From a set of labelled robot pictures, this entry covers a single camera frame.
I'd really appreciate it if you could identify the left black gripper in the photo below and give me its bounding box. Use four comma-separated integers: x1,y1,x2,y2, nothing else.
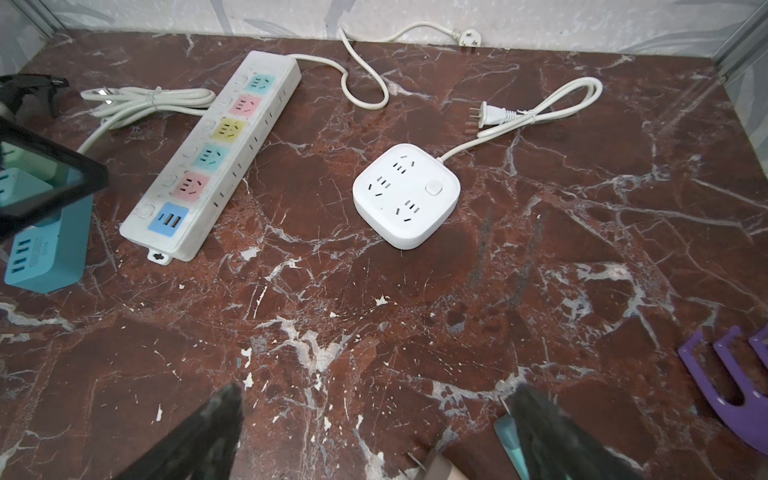
1,119,108,240

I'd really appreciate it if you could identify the long white power strip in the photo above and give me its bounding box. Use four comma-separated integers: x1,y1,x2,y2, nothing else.
119,51,301,265

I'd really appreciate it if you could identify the teal power strip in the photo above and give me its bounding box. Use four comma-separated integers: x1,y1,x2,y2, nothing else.
4,196,93,294

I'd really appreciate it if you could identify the teal plug adapter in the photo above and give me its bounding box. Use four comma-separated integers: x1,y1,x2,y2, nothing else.
493,414,529,480

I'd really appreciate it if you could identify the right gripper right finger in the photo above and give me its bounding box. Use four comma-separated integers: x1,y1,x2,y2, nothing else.
506,384,641,479

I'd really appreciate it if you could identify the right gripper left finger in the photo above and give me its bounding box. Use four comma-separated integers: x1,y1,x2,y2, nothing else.
117,383,243,479

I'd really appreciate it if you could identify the silver spray bottle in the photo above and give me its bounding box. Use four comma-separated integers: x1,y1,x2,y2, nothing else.
1,74,69,122

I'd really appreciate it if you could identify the square white power socket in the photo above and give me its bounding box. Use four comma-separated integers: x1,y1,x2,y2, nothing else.
352,144,461,250

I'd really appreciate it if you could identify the purple pink toy fork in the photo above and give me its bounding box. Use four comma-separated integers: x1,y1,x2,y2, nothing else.
677,323,768,457

